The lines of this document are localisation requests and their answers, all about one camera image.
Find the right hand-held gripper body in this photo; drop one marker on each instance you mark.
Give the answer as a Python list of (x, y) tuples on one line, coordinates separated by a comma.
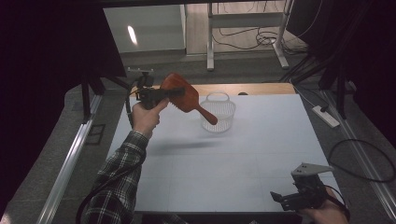
[(309, 193)]

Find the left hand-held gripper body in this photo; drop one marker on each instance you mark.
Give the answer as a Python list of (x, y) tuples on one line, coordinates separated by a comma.
[(148, 96)]

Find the brown wooden hairbrush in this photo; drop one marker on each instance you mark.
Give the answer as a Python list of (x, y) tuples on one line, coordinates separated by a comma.
[(183, 102)]

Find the white plastic mesh basket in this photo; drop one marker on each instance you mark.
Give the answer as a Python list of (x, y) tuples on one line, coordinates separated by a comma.
[(224, 112)]

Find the person's left hand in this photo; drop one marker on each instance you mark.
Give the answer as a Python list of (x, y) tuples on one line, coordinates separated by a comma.
[(144, 119)]

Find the person's right hand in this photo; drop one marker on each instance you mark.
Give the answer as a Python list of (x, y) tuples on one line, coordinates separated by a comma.
[(330, 214)]

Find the white foam table cover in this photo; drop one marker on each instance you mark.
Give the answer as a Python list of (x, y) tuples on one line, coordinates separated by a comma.
[(233, 161)]

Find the black metal stand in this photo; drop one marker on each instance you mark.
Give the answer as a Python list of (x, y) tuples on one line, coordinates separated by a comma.
[(341, 93), (85, 99)]

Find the white glossy panel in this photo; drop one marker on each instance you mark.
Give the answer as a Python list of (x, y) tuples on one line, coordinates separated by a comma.
[(149, 29)]

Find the small black table knob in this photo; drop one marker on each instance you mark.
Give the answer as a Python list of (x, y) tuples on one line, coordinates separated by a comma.
[(243, 93)]

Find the white power strip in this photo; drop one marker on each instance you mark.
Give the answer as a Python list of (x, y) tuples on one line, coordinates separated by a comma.
[(327, 117)]

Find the black plug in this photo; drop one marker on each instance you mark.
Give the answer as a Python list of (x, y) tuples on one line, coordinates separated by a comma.
[(324, 108)]

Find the dark curtain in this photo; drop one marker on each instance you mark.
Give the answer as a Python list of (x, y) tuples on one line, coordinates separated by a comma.
[(40, 77), (367, 62)]

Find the black flat floor frame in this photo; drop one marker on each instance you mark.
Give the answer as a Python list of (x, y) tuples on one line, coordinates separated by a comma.
[(95, 134)]

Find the aluminium floor rail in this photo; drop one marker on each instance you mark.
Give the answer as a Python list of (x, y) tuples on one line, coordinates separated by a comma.
[(70, 161), (361, 149)]

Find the white metal desk frame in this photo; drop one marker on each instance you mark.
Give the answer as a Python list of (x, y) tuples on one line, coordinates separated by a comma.
[(246, 20)]

